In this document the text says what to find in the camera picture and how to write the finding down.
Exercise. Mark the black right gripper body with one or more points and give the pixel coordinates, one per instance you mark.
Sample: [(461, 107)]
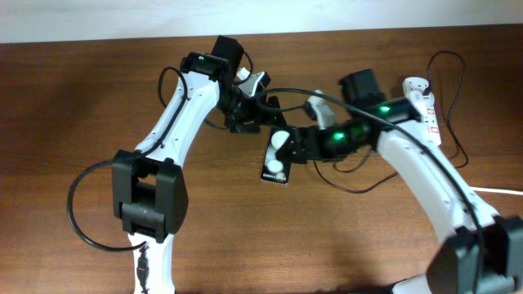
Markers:
[(328, 140)]

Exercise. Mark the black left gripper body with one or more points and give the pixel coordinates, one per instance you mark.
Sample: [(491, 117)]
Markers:
[(240, 107)]

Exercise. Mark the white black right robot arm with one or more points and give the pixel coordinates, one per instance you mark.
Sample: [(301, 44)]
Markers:
[(481, 251)]

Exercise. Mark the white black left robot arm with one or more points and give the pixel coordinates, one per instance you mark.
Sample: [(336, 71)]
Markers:
[(149, 191)]

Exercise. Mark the white power strip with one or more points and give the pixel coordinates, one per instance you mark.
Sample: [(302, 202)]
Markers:
[(417, 90)]

